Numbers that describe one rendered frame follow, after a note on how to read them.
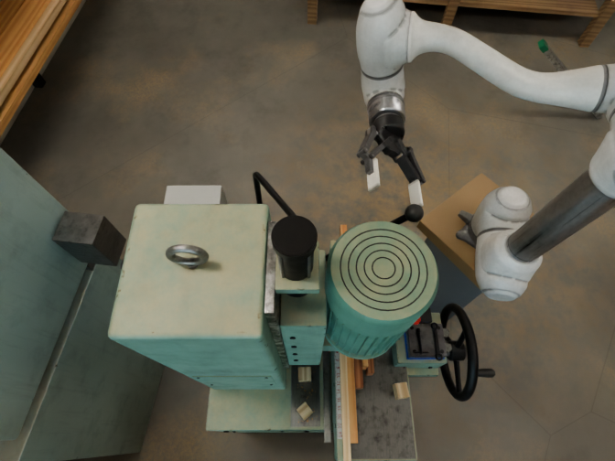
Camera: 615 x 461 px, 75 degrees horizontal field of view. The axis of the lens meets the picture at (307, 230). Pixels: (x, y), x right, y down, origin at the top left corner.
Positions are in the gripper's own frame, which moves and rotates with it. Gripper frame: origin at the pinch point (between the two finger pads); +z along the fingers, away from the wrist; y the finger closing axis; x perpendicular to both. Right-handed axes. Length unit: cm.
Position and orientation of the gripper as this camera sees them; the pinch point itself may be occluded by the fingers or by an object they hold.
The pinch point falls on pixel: (395, 194)
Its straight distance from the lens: 90.5
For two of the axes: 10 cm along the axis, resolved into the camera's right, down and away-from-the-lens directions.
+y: -8.1, -2.7, -5.3
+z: 0.0, 8.9, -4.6
